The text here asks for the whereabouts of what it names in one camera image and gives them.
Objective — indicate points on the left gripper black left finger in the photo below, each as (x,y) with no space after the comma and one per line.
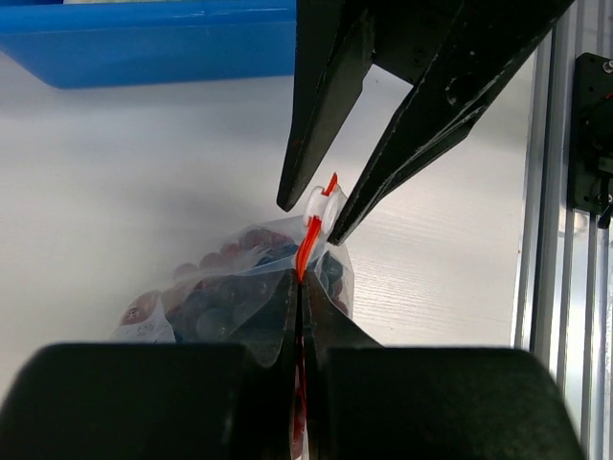
(231,399)

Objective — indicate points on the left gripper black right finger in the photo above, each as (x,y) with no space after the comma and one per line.
(368,401)

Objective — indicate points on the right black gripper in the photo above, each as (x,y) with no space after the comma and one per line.
(459,55)

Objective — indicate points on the clear zip bag orange zipper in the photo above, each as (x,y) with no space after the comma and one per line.
(210,301)

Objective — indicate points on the blue plastic bin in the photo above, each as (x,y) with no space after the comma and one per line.
(72,46)

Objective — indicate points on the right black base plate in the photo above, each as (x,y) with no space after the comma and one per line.
(590,164)

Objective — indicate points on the aluminium rail frame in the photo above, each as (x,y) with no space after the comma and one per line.
(563,301)

